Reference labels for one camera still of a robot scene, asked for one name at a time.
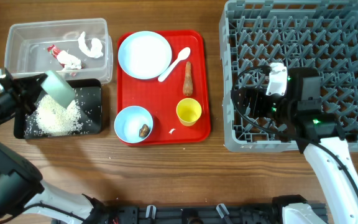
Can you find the green bowl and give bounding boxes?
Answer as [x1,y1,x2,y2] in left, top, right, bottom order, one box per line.
[41,70,76,108]

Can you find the white rice pile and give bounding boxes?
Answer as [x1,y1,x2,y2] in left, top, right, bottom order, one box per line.
[25,86,101,138]

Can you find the red snack wrapper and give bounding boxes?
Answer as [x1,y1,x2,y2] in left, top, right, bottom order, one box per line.
[47,44,77,77]

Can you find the white tissue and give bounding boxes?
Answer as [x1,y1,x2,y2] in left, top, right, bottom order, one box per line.
[57,50,82,70]
[77,30,104,59]

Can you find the yellow plastic cup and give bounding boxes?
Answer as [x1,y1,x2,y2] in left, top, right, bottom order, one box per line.
[176,98,202,126]

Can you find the small light blue bowl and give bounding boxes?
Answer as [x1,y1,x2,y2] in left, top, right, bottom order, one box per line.
[114,106,154,144]

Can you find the brown food scrap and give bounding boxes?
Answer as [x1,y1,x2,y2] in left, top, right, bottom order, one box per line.
[139,124,150,138]

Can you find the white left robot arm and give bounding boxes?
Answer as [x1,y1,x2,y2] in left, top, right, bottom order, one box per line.
[0,69,107,223]

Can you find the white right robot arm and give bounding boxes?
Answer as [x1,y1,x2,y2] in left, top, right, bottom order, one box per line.
[231,65,358,223]

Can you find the grey dishwasher rack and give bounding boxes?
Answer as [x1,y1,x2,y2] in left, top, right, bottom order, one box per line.
[219,1,358,152]

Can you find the black tray bin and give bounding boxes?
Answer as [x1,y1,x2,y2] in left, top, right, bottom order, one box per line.
[13,78,103,140]

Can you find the clear plastic bin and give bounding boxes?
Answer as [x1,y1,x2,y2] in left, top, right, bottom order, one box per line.
[4,18,114,84]

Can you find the orange carrot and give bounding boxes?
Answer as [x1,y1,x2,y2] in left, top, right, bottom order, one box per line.
[183,62,193,96]

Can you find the white plastic spoon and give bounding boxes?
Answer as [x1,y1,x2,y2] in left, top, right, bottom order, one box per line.
[158,47,191,82]

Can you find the red plastic tray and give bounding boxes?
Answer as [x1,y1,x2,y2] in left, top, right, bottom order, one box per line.
[116,30,211,146]

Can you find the light blue plate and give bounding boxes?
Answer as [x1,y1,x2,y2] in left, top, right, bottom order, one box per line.
[118,31,172,80]

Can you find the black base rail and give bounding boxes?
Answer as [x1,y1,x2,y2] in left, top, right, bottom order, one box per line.
[112,203,272,224]

